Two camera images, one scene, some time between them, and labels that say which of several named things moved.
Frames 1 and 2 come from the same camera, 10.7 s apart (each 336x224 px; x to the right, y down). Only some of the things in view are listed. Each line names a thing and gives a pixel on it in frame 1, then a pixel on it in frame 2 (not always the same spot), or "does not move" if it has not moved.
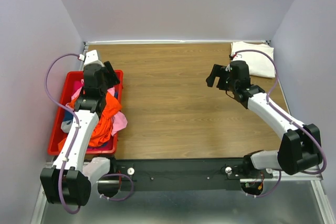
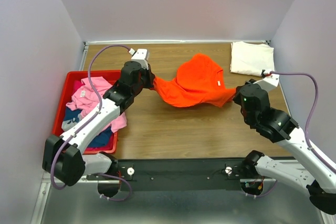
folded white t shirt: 260,65 does not move
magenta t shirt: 77,85 does not move
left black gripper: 112,76 → 150,76
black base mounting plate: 180,174 does not move
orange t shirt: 101,136 → 198,81
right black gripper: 219,71 → 237,96
